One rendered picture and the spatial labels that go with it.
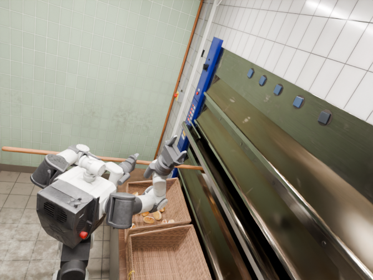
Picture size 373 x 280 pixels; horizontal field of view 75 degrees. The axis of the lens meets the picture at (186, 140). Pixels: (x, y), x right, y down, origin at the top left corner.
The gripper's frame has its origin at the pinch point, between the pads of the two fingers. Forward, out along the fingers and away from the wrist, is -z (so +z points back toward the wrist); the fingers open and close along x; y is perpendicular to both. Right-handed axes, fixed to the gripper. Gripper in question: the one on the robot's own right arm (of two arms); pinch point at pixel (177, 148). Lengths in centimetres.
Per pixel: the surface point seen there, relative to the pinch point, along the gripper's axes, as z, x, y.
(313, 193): -18, -44, 34
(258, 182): 12, -27, 46
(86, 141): 186, 129, 29
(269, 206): 9, -40, 39
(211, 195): 62, -14, 54
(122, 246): 121, -11, 1
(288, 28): -44, 29, 68
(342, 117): -43, -26, 42
